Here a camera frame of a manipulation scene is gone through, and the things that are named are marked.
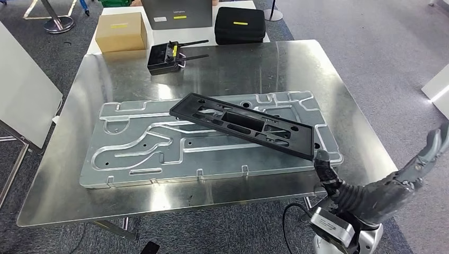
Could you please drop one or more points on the cardboard box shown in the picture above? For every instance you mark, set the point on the cardboard box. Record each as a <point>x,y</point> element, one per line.
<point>121,33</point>

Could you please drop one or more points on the chrome stanchion base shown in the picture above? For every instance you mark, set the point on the chrome stanchion base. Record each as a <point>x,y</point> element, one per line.
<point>58,24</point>
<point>273,14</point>

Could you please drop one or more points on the steel workbench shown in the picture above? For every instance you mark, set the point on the steel workbench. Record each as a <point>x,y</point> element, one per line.
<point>228,66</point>

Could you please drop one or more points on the white floor tape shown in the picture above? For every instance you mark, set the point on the white floor tape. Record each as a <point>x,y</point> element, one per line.
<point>29,8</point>

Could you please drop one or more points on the steel side table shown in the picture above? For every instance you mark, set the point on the steel side table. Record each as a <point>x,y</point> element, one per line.
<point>14,164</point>

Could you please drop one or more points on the grey laptop box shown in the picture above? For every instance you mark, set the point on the grey laptop box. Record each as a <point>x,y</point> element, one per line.
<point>179,14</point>

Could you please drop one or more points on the black robot foot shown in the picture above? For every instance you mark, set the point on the black robot foot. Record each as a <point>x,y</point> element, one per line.
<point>150,248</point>

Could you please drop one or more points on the white cabinet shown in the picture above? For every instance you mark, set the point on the white cabinet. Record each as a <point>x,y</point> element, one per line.
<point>438,91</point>

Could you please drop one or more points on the white table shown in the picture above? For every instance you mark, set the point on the white table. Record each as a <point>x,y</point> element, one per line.
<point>182,35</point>

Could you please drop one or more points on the white power strip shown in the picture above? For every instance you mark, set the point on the white power strip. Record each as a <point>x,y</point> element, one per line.
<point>56,120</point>

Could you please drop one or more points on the stamped metal plate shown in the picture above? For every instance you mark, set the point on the stamped metal plate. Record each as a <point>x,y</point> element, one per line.
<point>140,164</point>

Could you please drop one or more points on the black plastic panel part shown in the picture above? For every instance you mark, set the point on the black plastic panel part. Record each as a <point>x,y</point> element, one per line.
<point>301,140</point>

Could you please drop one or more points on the black zip case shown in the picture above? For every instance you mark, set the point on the black zip case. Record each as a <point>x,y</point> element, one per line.
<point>240,29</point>

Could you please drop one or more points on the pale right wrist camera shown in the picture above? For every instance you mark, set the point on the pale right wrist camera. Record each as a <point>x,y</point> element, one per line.
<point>331,226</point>

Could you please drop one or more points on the black remote controller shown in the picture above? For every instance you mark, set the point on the black remote controller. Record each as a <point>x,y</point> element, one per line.
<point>159,61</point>

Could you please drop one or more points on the white board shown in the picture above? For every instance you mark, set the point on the white board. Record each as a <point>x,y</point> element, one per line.
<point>24,87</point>

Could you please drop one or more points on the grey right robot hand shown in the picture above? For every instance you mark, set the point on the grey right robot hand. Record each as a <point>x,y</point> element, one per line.
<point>379,200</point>

